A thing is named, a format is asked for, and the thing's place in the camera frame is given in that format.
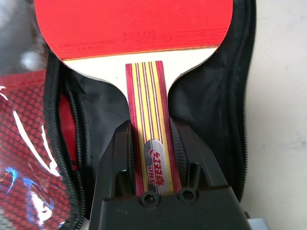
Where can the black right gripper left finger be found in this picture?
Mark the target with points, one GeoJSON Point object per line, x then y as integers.
{"type": "Point", "coordinates": [110, 163]}

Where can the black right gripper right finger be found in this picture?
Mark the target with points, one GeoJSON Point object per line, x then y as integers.
{"type": "Point", "coordinates": [194, 158]}

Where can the red and black paddle case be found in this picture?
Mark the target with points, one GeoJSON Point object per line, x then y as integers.
{"type": "Point", "coordinates": [216, 95]}

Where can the red ping-pong paddle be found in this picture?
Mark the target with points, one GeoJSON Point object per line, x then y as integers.
{"type": "Point", "coordinates": [134, 31]}

